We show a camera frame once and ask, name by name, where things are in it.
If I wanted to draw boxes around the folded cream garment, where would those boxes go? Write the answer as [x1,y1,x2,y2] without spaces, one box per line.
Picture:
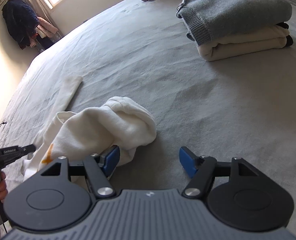
[197,25,290,61]

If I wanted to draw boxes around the grey bed sheet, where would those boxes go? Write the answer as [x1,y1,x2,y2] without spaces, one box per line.
[0,0,296,235]

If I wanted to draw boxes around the cream Pooh t-shirt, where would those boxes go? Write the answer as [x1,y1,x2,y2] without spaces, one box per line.
[22,76,157,179]

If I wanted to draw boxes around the folded black garment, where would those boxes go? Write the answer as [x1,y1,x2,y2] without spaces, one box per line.
[277,22,293,47]

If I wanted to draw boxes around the folded grey sweater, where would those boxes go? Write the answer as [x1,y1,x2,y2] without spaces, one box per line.
[176,0,292,46]

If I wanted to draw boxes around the hanging dark clothes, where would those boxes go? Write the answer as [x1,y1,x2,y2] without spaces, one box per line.
[2,0,59,51]

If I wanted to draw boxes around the person left hand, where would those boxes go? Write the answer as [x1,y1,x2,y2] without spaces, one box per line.
[0,171,8,203]

